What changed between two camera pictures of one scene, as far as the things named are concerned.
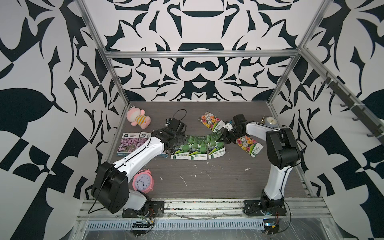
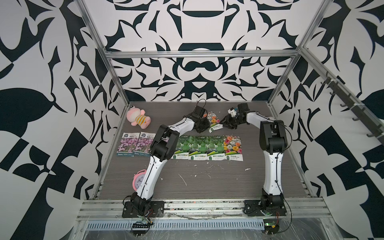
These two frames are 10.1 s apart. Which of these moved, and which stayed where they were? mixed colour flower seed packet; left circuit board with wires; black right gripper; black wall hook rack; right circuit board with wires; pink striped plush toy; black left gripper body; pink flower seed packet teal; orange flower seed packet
Moved: black left gripper body; orange flower seed packet; black right gripper
Stayed: pink flower seed packet teal; left circuit board with wires; pink striped plush toy; black wall hook rack; right circuit board with wires; mixed colour flower seed packet
